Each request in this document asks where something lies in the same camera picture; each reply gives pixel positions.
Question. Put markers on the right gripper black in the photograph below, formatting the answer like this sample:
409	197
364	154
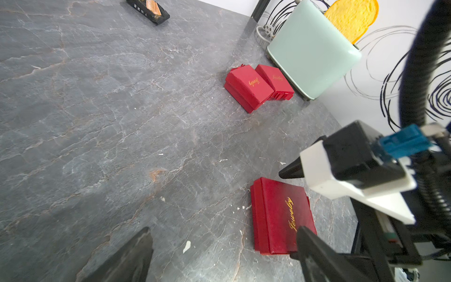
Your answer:
383	244

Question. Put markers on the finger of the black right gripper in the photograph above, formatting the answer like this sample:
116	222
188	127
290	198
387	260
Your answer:
312	163

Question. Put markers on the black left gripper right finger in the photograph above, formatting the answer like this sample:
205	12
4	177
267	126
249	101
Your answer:
320	263

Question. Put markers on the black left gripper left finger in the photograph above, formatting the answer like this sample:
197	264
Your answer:
130	263

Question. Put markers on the red jewelry box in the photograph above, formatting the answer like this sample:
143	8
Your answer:
278	210

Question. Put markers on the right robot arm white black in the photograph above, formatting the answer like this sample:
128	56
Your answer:
431	169

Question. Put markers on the mint green toaster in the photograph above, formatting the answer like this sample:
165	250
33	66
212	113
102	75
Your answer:
311	52

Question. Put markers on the yellow toast slice front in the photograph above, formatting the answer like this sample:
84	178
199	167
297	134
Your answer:
353	17

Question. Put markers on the small black snack packet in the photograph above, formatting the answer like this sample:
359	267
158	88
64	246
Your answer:
151	10

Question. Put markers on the black vertical frame post right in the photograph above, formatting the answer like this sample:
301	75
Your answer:
259	9

